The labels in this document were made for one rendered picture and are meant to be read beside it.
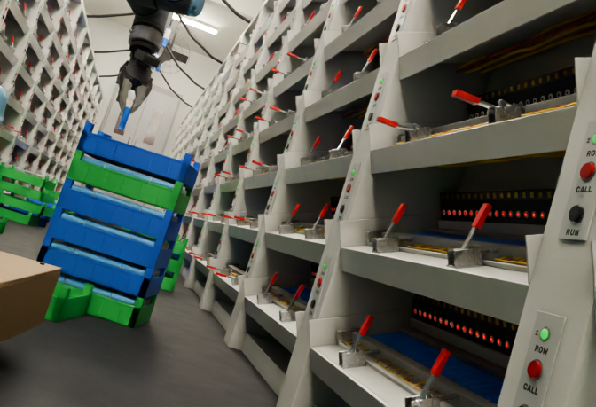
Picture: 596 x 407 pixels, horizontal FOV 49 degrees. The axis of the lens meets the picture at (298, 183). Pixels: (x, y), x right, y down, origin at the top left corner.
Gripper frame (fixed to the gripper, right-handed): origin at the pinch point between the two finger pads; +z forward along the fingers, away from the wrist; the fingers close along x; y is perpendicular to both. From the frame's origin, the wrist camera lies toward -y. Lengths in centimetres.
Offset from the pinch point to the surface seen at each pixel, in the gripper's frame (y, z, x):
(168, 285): 102, 28, -63
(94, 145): 2.8, 12.7, 5.3
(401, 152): -87, 26, -24
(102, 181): 2.5, 21.4, 0.8
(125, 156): -1.3, 14.0, -2.3
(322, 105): -30, -9, -43
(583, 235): -132, 52, -9
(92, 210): 4.6, 29.3, 0.7
